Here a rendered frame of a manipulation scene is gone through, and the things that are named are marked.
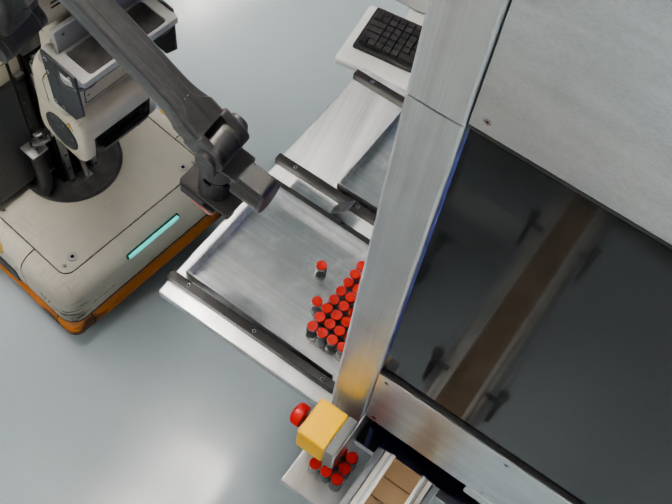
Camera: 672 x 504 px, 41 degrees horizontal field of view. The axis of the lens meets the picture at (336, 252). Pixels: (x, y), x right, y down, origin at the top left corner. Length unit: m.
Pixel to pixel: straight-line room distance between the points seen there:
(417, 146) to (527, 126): 0.14
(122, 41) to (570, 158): 0.71
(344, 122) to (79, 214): 0.90
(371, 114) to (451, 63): 1.21
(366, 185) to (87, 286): 0.91
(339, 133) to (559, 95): 1.24
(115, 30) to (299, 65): 1.95
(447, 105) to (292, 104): 2.30
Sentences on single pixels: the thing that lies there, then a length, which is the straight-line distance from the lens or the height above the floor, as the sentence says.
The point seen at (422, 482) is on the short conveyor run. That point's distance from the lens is 1.54.
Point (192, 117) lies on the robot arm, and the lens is 1.32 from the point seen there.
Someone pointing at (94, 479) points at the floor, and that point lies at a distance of 2.56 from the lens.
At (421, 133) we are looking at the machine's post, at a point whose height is 1.76.
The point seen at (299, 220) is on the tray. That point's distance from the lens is 1.81.
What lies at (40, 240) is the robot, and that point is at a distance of 2.54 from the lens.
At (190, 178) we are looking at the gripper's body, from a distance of 1.51.
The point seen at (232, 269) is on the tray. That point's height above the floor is 0.88.
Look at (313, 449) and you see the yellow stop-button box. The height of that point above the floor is 1.00.
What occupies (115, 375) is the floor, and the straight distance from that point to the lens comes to 2.64.
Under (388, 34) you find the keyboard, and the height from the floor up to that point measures 0.83.
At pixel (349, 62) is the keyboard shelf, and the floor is 0.80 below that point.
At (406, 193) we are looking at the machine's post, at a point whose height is 1.66.
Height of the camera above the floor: 2.44
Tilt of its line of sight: 61 degrees down
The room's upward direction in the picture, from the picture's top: 10 degrees clockwise
